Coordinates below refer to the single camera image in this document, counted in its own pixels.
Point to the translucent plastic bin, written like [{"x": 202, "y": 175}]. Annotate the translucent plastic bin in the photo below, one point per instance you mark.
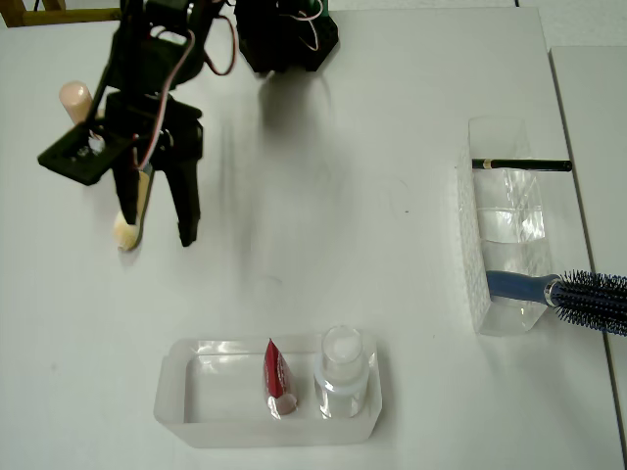
[{"x": 269, "y": 433}]

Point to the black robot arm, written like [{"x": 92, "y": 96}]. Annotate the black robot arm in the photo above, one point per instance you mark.
[{"x": 284, "y": 44}]

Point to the clear bottle with clear cap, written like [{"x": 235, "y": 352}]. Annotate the clear bottle with clear cap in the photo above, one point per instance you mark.
[{"x": 341, "y": 362}]

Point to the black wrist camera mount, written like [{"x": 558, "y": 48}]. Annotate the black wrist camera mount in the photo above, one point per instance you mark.
[{"x": 63, "y": 159}]

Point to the makeup brush with gold ferrule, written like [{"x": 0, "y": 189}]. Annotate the makeup brush with gold ferrule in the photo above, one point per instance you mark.
[{"x": 125, "y": 237}]

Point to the wooden furniture frame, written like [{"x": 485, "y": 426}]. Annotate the wooden furniture frame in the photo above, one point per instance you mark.
[{"x": 59, "y": 17}]

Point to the red hand cream tube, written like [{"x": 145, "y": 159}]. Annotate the red hand cream tube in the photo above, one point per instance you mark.
[{"x": 276, "y": 372}]

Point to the dark blue eyeliner pencil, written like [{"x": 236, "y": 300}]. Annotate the dark blue eyeliner pencil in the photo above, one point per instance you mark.
[{"x": 529, "y": 165}]

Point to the blue round hair brush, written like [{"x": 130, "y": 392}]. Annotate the blue round hair brush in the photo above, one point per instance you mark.
[{"x": 519, "y": 286}]

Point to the clear acrylic organizer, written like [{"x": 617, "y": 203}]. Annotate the clear acrylic organizer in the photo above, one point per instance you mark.
[{"x": 467, "y": 254}]

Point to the pink bottle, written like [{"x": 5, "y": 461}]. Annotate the pink bottle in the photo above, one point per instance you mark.
[{"x": 73, "y": 100}]

